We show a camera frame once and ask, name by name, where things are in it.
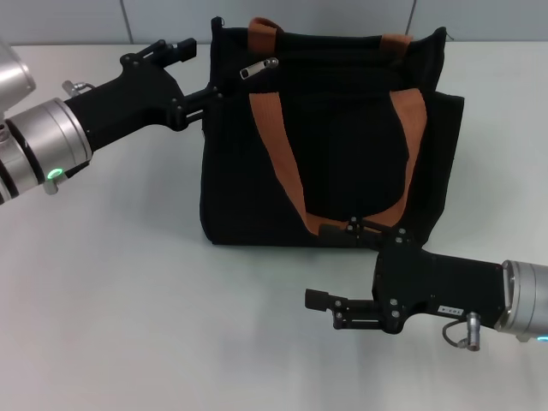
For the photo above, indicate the silver metal zipper pull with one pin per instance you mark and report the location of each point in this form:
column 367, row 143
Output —
column 257, row 68

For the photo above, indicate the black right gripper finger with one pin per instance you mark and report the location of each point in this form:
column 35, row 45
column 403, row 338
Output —
column 334, row 233
column 317, row 299

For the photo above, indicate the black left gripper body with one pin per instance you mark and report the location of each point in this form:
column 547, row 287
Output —
column 137, row 103

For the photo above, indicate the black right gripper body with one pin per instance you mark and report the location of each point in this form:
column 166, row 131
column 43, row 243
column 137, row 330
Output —
column 428, row 287

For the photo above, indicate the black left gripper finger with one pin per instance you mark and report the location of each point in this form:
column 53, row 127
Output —
column 186, row 49
column 197, row 100

